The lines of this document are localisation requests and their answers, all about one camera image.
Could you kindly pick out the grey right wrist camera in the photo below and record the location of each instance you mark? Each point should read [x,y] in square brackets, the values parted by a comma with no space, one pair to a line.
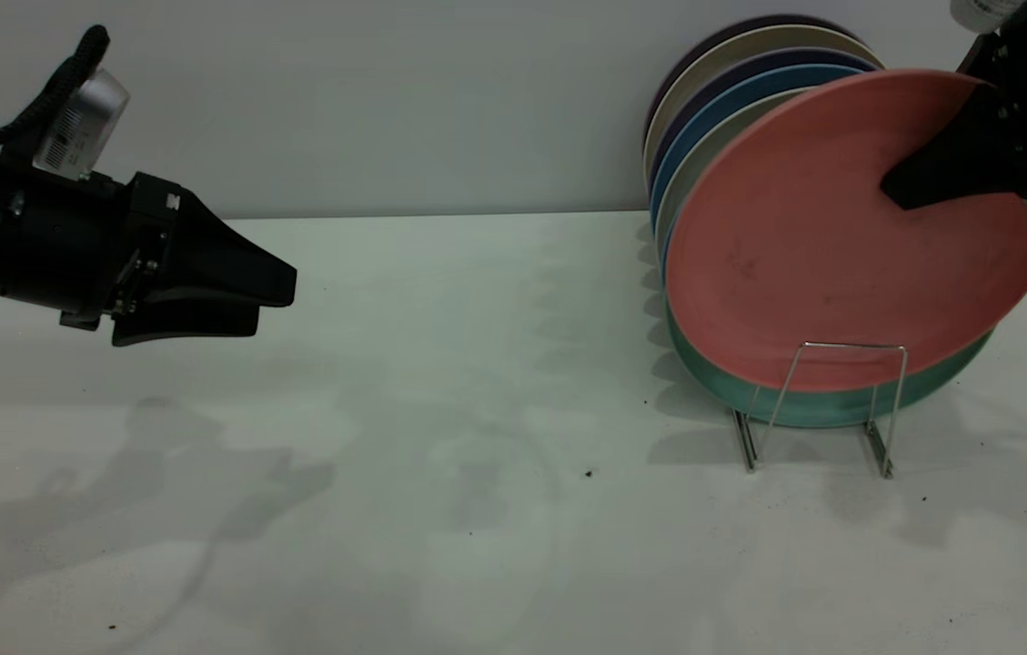
[981,14]

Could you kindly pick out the dark purple round plate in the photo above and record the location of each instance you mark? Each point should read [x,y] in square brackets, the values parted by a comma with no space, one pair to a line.
[688,65]
[731,76]

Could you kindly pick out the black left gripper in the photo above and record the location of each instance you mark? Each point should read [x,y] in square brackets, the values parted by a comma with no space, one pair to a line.
[58,246]

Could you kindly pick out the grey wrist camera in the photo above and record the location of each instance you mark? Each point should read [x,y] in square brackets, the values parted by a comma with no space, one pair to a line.
[81,123]
[981,14]

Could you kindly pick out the green round plate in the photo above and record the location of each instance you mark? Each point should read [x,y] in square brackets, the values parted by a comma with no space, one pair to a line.
[804,409]

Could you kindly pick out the beige round plate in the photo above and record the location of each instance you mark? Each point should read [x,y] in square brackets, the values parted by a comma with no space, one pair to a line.
[720,129]
[731,53]

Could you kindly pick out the blue round plate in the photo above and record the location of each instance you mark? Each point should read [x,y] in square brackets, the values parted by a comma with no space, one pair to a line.
[731,97]

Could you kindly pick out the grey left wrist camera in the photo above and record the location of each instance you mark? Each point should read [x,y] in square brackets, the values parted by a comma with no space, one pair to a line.
[81,123]

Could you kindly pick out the pink round plate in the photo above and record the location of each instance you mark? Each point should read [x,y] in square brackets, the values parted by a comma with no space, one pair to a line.
[822,255]

